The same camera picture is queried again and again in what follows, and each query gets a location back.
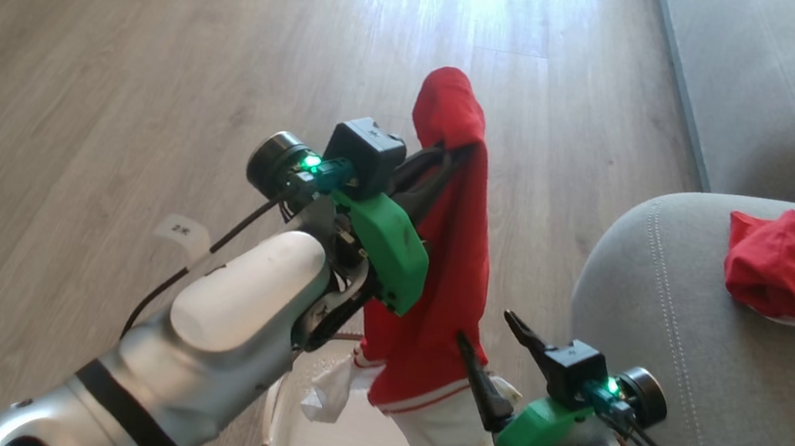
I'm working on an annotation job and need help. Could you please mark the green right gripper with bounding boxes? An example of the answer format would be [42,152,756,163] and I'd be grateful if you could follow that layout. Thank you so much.
[441,303,679,446]

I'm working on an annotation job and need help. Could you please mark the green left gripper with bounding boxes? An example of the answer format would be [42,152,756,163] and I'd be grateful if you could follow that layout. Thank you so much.
[229,114,477,324]

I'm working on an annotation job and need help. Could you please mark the red garment with white trim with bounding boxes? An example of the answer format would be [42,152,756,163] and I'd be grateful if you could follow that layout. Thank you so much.
[294,53,567,446]

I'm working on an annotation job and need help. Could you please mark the grey fabric sofa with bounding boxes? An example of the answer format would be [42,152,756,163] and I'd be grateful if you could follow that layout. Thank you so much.
[552,0,795,446]

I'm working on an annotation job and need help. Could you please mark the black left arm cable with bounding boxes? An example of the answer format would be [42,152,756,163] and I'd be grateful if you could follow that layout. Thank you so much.
[119,168,298,362]

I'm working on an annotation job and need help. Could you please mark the white cable label tag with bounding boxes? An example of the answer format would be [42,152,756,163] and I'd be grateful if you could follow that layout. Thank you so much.
[149,211,215,269]

